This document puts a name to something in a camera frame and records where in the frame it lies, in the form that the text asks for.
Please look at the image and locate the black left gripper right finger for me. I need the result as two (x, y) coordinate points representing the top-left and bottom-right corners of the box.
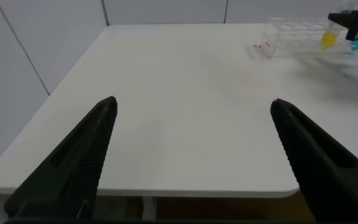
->
(269, 98), (358, 223)

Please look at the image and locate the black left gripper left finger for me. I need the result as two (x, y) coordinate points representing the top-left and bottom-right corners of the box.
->
(4, 95), (119, 219)

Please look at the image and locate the clear acrylic test tube rack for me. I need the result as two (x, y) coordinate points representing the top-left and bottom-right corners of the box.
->
(260, 16), (358, 60)

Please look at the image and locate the test tube with yellow pigment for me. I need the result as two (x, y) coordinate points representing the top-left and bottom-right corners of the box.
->
(320, 1), (356, 52)

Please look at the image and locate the white table leg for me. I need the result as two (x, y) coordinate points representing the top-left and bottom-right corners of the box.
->
(141, 196), (159, 222)

